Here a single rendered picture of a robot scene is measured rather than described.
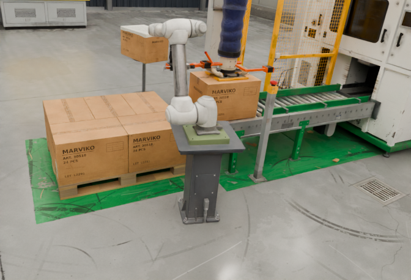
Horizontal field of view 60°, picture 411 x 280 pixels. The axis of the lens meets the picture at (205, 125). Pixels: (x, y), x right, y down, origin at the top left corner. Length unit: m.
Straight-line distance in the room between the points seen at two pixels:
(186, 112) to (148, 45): 2.54
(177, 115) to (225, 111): 1.03
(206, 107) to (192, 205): 0.85
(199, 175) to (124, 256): 0.80
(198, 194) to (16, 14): 8.10
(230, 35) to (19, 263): 2.49
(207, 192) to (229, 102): 0.99
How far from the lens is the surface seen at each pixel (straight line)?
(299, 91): 4.64
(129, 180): 3.45
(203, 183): 2.90
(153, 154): 3.39
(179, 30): 2.59
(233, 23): 3.41
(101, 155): 3.24
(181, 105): 2.58
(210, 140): 2.64
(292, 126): 3.95
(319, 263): 3.01
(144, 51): 5.02
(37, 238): 3.07
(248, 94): 3.59
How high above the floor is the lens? 1.99
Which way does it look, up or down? 25 degrees down
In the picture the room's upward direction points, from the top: 5 degrees clockwise
